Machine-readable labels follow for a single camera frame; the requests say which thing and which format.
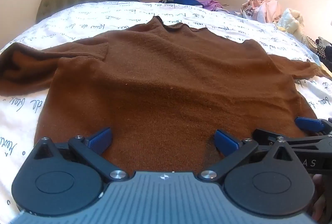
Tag white script-printed bedsheet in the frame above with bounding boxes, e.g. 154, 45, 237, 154
0, 0, 332, 215

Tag purple cloth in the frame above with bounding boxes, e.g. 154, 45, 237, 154
194, 0, 230, 13

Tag pale yellow blanket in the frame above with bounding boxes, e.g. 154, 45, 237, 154
276, 8, 317, 45

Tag blue cloth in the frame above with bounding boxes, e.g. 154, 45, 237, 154
170, 0, 201, 7

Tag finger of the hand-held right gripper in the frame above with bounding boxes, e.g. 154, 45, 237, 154
295, 117, 332, 135
252, 129, 286, 144

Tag dark patterned clothes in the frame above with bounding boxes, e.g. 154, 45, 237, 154
307, 36, 332, 77

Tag person's right hand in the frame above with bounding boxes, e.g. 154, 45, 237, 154
311, 173, 332, 217

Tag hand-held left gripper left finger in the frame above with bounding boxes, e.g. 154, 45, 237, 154
33, 127, 129, 183

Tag brown knit sweater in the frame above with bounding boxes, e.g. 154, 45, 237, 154
0, 16, 331, 175

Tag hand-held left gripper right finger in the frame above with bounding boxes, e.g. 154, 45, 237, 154
198, 129, 296, 183

